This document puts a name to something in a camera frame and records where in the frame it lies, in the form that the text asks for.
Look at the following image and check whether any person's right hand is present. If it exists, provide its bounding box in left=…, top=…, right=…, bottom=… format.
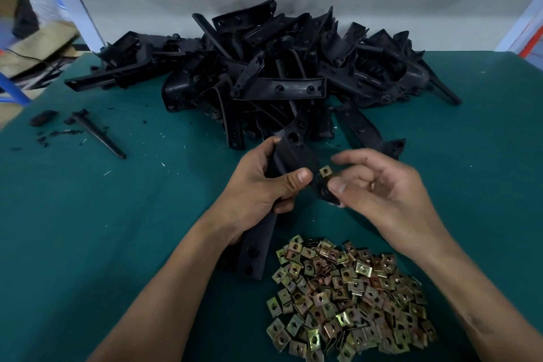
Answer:
left=326, top=148, right=451, bottom=261

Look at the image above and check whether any person's left hand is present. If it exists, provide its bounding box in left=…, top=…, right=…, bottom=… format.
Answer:
left=208, top=137, right=313, bottom=244

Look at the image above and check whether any pile of brass clip nuts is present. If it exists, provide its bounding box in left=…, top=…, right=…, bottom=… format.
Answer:
left=265, top=234, right=439, bottom=362

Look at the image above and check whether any pile of black plastic brackets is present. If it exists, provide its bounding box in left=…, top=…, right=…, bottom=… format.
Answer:
left=65, top=0, right=463, bottom=150

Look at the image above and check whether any person's right forearm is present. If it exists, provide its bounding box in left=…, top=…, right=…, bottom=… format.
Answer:
left=420, top=239, right=543, bottom=362

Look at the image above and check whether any person's left forearm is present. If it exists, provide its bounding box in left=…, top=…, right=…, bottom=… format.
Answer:
left=89, top=213, right=243, bottom=362

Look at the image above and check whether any green table cloth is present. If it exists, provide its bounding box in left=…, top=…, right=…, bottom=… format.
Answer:
left=0, top=50, right=543, bottom=362

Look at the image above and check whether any thin black plastic strip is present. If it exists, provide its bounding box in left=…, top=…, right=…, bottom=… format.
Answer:
left=70, top=109, right=127, bottom=160

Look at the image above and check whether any small black plastic scrap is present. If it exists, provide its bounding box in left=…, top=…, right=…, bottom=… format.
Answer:
left=29, top=110, right=61, bottom=127

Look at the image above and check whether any brown cardboard piece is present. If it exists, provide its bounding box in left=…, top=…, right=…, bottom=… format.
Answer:
left=0, top=20, right=81, bottom=79

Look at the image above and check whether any black bag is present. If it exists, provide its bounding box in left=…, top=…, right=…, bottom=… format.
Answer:
left=12, top=0, right=39, bottom=40

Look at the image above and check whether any white metal rack frame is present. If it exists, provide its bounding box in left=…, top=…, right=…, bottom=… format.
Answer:
left=496, top=0, right=543, bottom=57

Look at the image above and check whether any white metal post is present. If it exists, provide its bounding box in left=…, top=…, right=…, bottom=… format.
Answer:
left=21, top=0, right=107, bottom=53

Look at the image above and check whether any blue metal frame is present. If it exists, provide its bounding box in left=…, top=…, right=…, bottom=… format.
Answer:
left=0, top=73, right=31, bottom=106

